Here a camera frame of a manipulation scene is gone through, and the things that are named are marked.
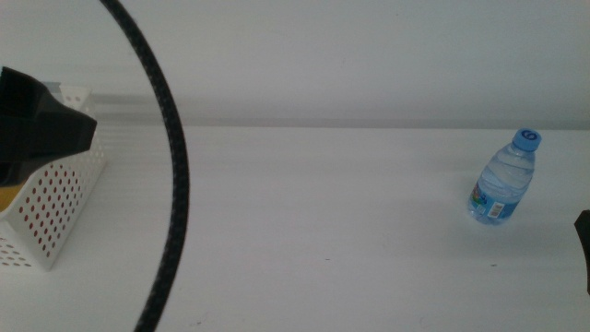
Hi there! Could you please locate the yellow tea bottle green label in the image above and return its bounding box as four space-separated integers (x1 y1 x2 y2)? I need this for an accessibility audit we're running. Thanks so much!
0 184 24 214

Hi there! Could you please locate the white perforated plastic basket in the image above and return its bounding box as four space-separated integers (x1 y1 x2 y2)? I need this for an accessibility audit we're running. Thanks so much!
0 82 108 272

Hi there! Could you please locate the clear water bottle blue cap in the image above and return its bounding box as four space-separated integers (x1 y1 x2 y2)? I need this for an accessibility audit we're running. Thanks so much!
466 127 543 227

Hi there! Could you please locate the thick black braided cable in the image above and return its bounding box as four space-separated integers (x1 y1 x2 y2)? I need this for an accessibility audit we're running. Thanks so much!
98 0 192 332

